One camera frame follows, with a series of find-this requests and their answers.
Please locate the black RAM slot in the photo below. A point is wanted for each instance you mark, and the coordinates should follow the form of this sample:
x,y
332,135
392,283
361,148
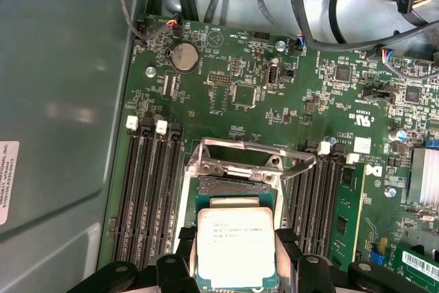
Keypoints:
x,y
174,186
131,186
312,210
298,210
160,186
326,210
145,186

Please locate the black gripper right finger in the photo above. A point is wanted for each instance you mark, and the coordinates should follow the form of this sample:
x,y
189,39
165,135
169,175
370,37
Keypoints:
x,y
312,272

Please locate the metal socket cover frame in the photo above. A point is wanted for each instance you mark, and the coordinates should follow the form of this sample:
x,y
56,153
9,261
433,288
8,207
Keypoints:
x,y
301,169

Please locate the silver finned heat sink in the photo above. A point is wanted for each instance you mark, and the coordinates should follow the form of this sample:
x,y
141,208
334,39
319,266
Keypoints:
x,y
427,176

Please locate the silver CPU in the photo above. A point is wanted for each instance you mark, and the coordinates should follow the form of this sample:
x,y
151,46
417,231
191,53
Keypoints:
x,y
236,248

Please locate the round silver coin battery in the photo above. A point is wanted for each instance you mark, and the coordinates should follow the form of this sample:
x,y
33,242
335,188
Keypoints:
x,y
183,58

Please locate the green motherboard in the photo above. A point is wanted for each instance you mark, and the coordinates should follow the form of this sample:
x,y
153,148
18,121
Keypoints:
x,y
291,101

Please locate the internal USB port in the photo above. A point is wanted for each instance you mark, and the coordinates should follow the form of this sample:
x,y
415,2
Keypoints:
x,y
272,75

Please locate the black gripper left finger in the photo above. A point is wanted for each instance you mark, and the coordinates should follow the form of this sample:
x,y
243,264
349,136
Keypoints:
x,y
171,272

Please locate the white printed label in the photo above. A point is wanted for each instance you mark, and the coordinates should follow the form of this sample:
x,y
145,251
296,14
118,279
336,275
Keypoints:
x,y
8,183

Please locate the green RAM stick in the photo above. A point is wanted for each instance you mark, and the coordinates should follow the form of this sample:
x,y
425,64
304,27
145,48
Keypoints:
x,y
346,210

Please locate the CPU socket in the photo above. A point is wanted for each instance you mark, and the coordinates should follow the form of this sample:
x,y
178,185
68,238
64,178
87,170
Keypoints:
x,y
236,186

